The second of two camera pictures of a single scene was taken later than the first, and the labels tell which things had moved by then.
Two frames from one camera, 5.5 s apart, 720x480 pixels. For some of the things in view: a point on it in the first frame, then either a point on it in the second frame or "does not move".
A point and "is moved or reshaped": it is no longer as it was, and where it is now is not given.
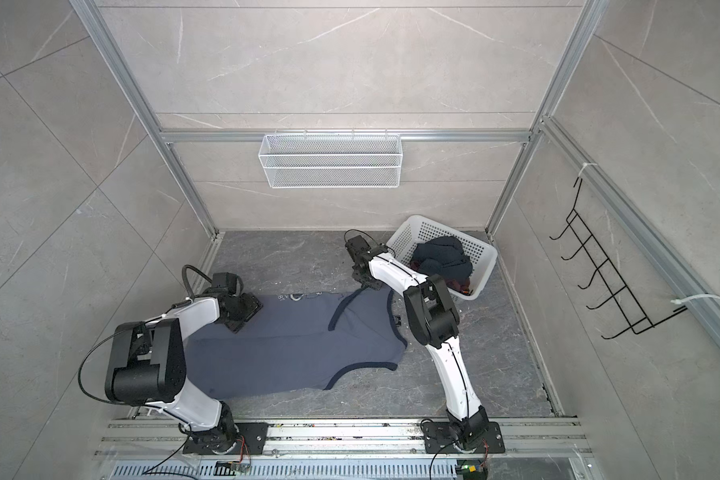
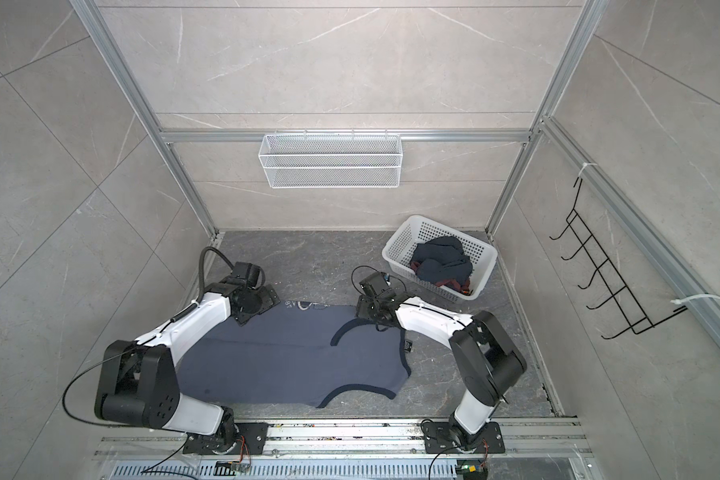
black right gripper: (374, 285) → (362, 308)
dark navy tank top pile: (443, 256) does not move
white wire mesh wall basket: (330, 161) does not move
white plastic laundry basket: (417, 228) does not move
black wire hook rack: (632, 312) does not move
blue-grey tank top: (294, 344) is moved or reshaped
